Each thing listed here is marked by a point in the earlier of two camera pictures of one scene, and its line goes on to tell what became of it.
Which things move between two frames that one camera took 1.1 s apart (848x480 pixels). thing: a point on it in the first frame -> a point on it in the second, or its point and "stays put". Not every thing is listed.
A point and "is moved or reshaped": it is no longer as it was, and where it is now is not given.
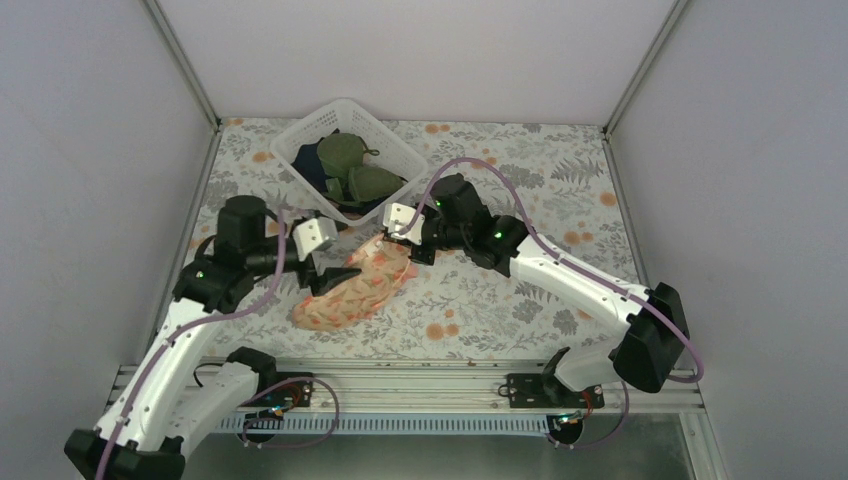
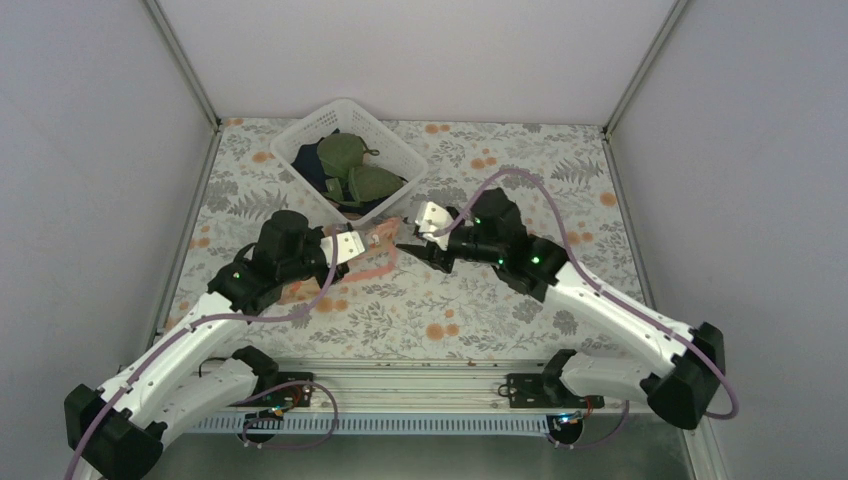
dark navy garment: [310, 165] stays put
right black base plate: [537, 390] stays put
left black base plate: [299, 394] stays put
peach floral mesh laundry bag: [384, 269] is moved or reshaped
